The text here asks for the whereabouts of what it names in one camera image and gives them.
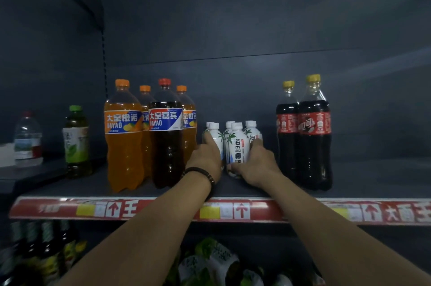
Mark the person's left hand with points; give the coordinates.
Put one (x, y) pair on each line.
(207, 157)

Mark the person's right hand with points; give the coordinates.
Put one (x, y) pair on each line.
(259, 168)

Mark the white palm-print drink bottle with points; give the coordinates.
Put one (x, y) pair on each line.
(239, 147)
(217, 137)

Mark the large orange soda bottle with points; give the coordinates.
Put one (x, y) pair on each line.
(123, 154)
(189, 141)
(147, 154)

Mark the large yellow-cap cola bottle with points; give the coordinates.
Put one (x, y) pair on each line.
(286, 147)
(314, 154)

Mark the cluster of white drink bottles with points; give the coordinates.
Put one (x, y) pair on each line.
(252, 134)

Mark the large dark soda bottle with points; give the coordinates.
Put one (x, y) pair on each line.
(166, 154)

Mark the pile of green tea bottles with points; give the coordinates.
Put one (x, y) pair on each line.
(208, 262)

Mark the dark grey metal shelf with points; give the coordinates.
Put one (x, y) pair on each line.
(370, 178)

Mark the green label tea bottle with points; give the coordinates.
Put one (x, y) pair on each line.
(75, 144)

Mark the small yellow-cap cola bottle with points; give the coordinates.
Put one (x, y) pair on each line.
(80, 247)

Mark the clear water bottle red cap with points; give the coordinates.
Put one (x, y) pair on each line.
(28, 147)

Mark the person's right forearm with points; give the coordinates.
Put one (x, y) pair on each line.
(336, 238)

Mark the person's left forearm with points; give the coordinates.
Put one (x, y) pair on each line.
(141, 238)

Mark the red shelf price strip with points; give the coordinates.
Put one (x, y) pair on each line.
(50, 210)

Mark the cluster of checked-neck sauce bottles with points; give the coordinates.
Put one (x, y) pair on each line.
(50, 255)

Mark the white box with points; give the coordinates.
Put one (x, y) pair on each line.
(6, 156)

